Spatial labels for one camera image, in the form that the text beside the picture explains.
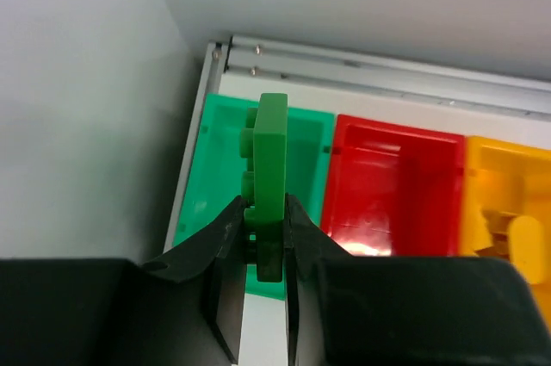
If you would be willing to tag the green plastic bin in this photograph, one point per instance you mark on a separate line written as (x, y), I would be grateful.
(216, 168)

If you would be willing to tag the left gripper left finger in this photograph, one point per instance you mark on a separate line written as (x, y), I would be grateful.
(183, 307)

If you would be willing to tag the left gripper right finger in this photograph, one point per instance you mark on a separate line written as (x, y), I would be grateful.
(349, 310)

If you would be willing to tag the yellow plastic bin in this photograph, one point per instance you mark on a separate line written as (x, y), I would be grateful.
(502, 181)

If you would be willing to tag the red plastic bin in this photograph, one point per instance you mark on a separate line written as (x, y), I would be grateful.
(394, 190)

